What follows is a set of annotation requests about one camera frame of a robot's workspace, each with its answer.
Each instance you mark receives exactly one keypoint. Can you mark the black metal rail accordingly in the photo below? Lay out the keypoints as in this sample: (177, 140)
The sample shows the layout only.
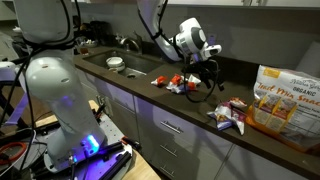
(116, 160)

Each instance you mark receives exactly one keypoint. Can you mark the steel kitchen sink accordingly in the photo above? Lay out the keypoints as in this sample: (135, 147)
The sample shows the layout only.
(133, 63)

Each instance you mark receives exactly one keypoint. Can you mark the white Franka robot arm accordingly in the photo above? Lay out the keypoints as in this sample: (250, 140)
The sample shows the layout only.
(56, 86)

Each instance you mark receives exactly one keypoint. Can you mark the trail mix snack bag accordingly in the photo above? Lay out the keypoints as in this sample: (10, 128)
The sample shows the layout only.
(286, 106)

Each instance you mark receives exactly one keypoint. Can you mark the white bowl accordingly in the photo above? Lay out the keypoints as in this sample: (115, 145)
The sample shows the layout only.
(114, 62)

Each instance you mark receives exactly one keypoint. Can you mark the white blue snack packet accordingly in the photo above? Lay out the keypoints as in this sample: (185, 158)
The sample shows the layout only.
(180, 89)

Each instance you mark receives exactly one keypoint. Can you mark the grey robot mounting plate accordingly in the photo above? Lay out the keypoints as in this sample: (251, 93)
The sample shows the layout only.
(110, 133)

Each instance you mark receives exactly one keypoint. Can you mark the chrome faucet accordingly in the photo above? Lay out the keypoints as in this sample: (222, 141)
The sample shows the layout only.
(130, 41)

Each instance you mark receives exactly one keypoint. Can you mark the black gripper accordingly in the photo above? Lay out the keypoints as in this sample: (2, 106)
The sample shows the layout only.
(201, 68)

